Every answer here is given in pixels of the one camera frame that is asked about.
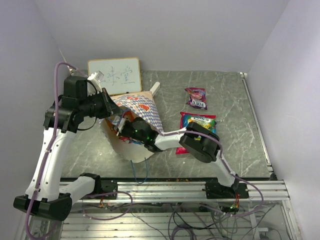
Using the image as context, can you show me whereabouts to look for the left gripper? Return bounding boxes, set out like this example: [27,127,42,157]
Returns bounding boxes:
[79,87,123,119]

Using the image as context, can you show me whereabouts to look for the red Skittles bag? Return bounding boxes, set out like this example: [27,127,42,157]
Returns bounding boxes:
[119,136,132,144]

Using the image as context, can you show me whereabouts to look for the blue M&M's bag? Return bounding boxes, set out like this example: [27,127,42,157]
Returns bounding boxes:
[130,139,143,145]

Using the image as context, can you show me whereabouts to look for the checkered paper bag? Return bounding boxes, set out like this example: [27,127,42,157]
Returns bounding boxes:
[99,90,163,178]

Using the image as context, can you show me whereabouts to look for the red chips bag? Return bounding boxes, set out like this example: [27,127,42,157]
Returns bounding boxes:
[175,147,189,155]

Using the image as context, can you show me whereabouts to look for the purple snack bag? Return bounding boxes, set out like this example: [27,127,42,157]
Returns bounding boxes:
[184,87,208,110]

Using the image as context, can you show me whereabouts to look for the green Fox's candy bag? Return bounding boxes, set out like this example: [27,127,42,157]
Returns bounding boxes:
[180,112,216,134]

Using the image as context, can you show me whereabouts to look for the orange yellow snack bag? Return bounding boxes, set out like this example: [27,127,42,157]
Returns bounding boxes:
[122,110,135,122]

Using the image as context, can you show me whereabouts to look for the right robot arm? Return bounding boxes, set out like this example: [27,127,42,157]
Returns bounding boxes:
[117,117,239,198]

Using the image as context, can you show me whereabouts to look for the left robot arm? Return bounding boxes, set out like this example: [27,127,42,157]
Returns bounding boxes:
[13,76,121,222]

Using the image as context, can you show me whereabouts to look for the small whiteboard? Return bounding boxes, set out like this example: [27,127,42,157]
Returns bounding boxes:
[87,57,142,96]

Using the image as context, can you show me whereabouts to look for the white board eraser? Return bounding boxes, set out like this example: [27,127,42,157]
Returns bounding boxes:
[149,81,161,97]

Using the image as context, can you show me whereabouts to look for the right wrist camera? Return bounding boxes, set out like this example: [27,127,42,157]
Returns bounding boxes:
[114,118,127,133]

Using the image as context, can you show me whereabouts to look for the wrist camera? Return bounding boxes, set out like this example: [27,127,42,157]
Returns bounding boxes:
[114,118,127,133]
[87,71,104,95]

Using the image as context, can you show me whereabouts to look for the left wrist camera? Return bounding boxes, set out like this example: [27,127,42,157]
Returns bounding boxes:
[87,71,104,95]

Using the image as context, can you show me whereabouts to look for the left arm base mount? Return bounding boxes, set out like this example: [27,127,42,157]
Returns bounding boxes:
[82,178,118,200]

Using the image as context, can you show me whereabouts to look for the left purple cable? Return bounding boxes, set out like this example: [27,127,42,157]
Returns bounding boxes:
[24,62,88,240]

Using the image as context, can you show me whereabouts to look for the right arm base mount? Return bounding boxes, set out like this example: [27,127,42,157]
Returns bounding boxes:
[203,179,249,199]

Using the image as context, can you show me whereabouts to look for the aluminium frame rail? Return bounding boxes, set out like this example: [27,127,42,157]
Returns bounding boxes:
[57,180,291,203]

